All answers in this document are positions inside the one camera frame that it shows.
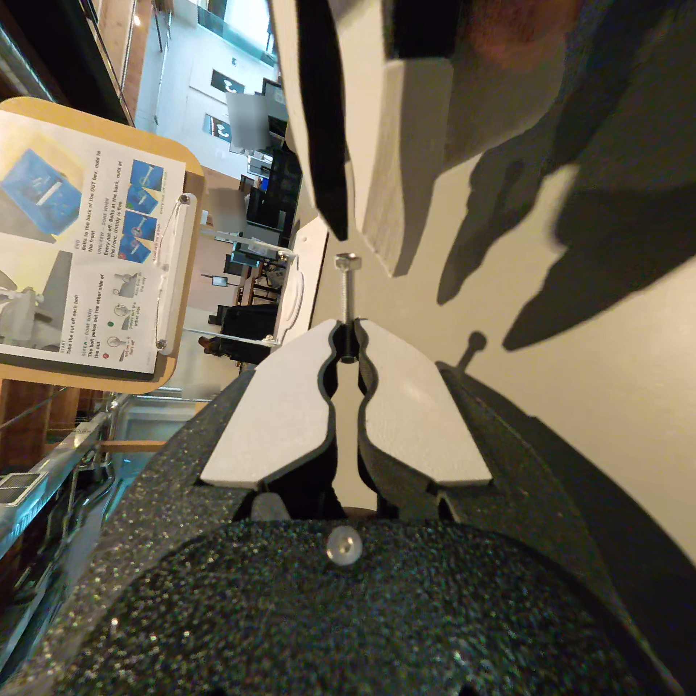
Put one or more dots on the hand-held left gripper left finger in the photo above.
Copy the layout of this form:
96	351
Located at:
272	413

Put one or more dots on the white base board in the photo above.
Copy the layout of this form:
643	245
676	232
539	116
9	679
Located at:
312	255

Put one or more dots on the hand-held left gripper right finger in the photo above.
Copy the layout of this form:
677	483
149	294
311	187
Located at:
424	424

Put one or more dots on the small tablet screen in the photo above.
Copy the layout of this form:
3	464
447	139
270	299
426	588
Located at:
221	280

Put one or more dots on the metal rail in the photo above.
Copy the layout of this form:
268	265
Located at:
49	478

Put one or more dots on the wooden clipboard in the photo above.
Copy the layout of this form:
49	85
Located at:
81	385

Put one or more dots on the white clip bar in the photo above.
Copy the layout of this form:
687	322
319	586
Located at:
179	261

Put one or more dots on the silver bolt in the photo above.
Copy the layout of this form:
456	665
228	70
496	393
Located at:
348	293

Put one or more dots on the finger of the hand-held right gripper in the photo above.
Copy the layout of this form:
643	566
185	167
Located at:
408	163
285	54

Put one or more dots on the person's right hand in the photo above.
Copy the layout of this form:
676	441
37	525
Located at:
511	32

